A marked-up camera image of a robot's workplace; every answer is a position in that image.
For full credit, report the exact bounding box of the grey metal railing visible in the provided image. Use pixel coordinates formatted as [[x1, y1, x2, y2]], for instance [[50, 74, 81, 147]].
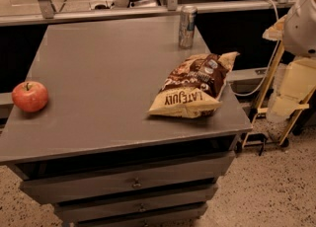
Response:
[[0, 0, 299, 28]]

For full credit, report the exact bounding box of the top grey drawer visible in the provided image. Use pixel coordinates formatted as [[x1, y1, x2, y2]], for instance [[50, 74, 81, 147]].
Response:
[[20, 151, 235, 204]]

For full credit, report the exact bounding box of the white cable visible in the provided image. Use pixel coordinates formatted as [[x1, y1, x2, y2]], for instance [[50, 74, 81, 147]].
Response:
[[230, 0, 280, 98]]

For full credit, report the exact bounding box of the silver drink can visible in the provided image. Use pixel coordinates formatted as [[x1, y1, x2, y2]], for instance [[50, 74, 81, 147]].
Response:
[[179, 5, 198, 48]]

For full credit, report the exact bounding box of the brown Late July chip bag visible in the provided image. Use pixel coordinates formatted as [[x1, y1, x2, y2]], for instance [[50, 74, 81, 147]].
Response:
[[148, 51, 239, 118]]

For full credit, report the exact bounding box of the bottom grey drawer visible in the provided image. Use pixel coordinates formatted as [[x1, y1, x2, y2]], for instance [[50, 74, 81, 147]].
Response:
[[76, 202, 207, 227]]

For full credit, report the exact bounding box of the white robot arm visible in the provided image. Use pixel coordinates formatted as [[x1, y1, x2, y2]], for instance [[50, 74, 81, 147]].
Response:
[[263, 0, 316, 58]]

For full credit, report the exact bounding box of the middle grey drawer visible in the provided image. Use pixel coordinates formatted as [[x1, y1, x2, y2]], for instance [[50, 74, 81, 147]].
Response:
[[55, 184, 217, 222]]

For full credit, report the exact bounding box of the grey drawer cabinet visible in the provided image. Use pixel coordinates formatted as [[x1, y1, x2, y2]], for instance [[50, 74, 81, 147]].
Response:
[[0, 14, 254, 227]]

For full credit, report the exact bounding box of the grey drawer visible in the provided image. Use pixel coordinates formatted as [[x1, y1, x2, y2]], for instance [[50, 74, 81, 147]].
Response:
[[20, 151, 235, 204], [76, 202, 207, 227], [55, 184, 217, 222]]

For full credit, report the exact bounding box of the red apple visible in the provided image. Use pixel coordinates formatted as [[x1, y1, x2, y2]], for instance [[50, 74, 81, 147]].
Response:
[[11, 81, 48, 113]]

